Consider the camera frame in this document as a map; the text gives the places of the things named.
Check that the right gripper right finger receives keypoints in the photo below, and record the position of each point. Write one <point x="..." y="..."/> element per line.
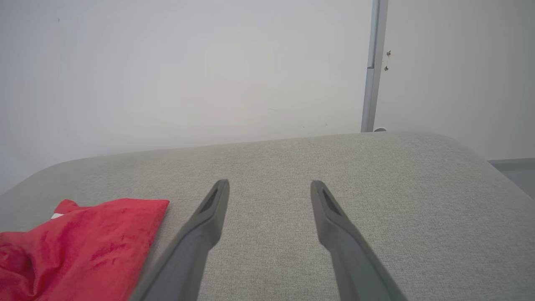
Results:
<point x="351" y="259"/>

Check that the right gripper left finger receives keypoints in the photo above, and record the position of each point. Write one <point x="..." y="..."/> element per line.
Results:
<point x="188" y="259"/>

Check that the red white-trimmed garment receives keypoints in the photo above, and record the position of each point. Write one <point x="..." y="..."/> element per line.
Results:
<point x="83" y="251"/>

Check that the grey fabric sofa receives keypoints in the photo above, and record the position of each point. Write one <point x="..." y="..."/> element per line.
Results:
<point x="276" y="167"/>

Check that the grey skirting board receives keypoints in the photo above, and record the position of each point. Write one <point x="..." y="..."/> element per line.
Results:
<point x="514" y="164"/>

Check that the grey vertical wall trim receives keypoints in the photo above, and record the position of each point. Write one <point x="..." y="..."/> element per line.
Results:
<point x="373" y="83"/>

